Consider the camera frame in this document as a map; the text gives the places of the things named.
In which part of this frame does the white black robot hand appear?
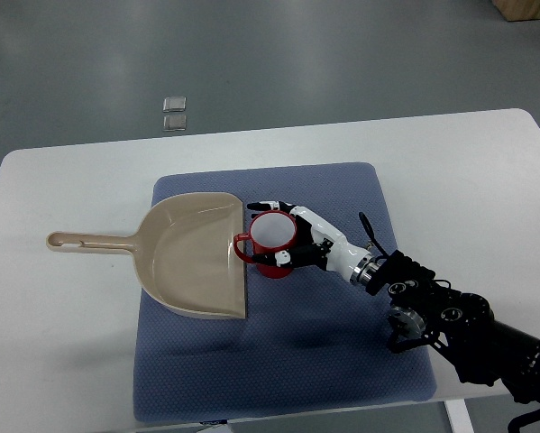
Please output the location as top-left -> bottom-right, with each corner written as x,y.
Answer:
246,201 -> 380,286

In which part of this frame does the blue textured mat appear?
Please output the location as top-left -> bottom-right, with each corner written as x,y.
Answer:
133,162 -> 436,423

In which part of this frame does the upper grey floor plate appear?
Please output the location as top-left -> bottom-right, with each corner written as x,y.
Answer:
162,96 -> 187,113

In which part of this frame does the beige plastic dustpan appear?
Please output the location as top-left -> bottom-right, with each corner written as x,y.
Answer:
46,192 -> 247,319

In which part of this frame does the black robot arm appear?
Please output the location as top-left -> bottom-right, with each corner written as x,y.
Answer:
359,251 -> 540,432

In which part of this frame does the wooden box corner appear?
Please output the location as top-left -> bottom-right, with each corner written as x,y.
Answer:
491,0 -> 540,22

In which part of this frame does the white table leg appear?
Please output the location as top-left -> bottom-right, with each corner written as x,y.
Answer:
444,399 -> 474,433

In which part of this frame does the red cup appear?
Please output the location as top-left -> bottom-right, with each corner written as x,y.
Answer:
233,210 -> 297,279

